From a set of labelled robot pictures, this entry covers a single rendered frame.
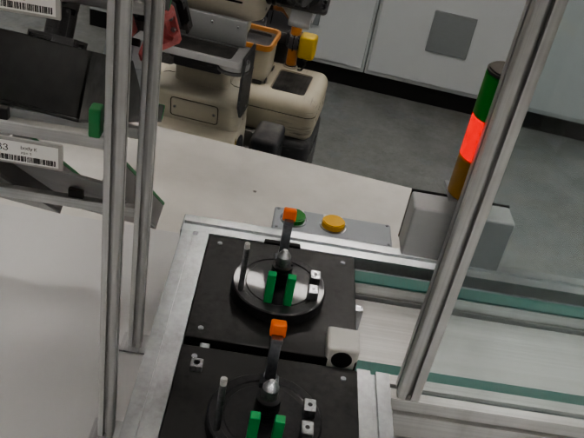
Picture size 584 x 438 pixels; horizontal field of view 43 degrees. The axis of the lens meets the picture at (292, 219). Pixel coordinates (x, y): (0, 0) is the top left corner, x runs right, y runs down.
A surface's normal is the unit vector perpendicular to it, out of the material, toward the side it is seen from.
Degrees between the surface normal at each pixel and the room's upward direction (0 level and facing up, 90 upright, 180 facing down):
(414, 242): 90
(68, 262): 0
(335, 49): 90
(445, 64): 90
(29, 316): 0
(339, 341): 0
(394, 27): 90
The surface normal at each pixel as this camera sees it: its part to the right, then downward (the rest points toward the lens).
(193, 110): -0.22, 0.64
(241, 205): 0.16, -0.81
